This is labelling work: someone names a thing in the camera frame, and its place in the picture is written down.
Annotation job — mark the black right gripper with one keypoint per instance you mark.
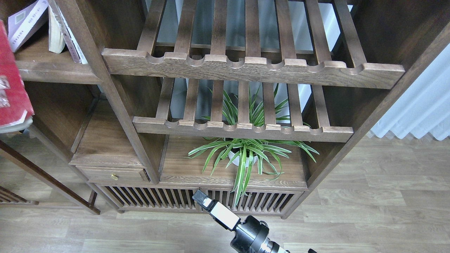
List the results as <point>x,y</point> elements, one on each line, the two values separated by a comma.
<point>251,235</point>

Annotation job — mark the red cover book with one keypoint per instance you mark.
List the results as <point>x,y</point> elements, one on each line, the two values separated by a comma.
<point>16,111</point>

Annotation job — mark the green and black book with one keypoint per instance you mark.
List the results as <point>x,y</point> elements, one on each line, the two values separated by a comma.
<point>56,39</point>

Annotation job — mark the white and purple book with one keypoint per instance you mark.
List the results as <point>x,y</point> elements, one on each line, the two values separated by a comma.
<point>23,24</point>

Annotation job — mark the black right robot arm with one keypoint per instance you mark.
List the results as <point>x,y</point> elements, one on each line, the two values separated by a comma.
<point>251,235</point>

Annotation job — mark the green spider plant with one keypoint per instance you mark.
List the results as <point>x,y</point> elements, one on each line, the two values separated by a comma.
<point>247,154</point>

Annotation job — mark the dark wooden bookshelf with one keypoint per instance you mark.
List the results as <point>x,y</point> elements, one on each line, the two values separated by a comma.
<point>153,86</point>

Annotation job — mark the white book standing upright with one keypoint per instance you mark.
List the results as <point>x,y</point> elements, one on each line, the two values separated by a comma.
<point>70,41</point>

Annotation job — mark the white curtain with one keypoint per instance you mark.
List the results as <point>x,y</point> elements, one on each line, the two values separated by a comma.
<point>424,108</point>

